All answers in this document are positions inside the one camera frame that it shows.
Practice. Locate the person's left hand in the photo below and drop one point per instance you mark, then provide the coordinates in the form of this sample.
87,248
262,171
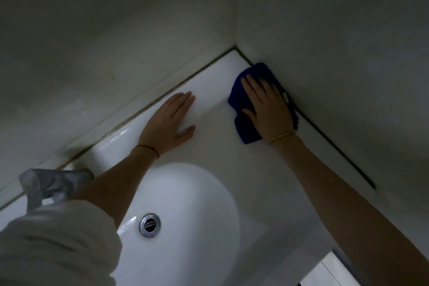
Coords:
162,128

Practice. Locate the blue microfibre cleaning cloth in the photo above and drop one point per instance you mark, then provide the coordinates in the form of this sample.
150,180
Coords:
238,96

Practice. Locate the person's right hand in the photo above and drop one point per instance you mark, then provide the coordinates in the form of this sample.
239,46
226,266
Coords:
272,115

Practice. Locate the chrome faucet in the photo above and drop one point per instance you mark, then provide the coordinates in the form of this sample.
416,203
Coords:
50,183

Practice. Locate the person's left thumb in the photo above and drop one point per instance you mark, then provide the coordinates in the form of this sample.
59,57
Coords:
187,132

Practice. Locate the person's right forearm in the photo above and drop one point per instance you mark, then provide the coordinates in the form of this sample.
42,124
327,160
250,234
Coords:
342,205

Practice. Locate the white ceramic sink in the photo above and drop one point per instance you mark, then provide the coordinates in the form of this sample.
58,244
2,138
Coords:
191,195

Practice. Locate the white cabinet door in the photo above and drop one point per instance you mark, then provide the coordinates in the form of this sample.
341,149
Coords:
321,272

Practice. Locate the person's right middle finger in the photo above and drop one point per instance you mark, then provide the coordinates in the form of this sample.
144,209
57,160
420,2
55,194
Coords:
266,87

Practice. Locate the chrome sink drain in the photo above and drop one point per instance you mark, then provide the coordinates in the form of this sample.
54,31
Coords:
149,225

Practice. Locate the white fleece sleeve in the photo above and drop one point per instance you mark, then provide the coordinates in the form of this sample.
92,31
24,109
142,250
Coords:
57,245

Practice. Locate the person's right thumb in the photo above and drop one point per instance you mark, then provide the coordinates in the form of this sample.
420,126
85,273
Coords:
248,114

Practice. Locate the person's left forearm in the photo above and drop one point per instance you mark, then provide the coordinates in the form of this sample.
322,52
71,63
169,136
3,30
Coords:
117,182

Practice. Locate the person's right little finger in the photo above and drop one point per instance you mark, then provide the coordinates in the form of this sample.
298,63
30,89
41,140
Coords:
285,98

